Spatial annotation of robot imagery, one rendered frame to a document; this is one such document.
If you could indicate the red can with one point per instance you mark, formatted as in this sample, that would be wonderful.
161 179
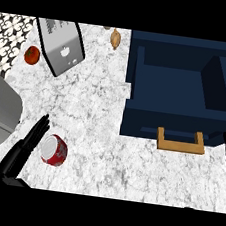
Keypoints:
53 150

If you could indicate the navy blue cabinet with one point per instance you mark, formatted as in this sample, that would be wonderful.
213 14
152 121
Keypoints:
189 46

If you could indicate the red tomato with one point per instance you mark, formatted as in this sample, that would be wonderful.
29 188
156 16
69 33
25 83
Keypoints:
32 55

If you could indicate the navy blue open drawer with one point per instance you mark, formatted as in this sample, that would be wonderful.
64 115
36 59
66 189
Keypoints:
183 94

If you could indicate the brown garlic bulb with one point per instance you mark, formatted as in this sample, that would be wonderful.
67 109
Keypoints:
115 38

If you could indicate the silver toaster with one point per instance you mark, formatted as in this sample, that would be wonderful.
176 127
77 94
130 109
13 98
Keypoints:
61 46

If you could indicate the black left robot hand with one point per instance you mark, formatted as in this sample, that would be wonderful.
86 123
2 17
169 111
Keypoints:
19 151

